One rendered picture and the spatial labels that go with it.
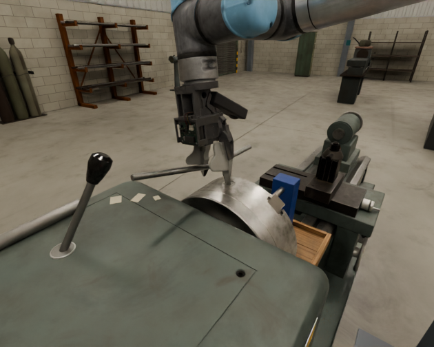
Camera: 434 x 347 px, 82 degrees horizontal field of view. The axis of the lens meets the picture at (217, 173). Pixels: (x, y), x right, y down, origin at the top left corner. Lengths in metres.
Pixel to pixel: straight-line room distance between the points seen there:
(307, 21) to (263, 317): 0.45
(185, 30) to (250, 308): 0.44
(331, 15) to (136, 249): 0.47
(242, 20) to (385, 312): 1.98
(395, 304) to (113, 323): 2.02
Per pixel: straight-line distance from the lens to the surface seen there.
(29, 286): 0.45
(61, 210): 0.54
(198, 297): 0.36
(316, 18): 0.50
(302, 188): 1.17
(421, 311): 2.28
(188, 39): 0.50
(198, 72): 0.49
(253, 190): 0.60
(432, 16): 14.54
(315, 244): 1.02
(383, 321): 2.09
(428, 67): 14.61
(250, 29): 0.42
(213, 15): 0.45
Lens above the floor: 1.55
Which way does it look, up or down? 28 degrees down
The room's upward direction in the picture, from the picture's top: straight up
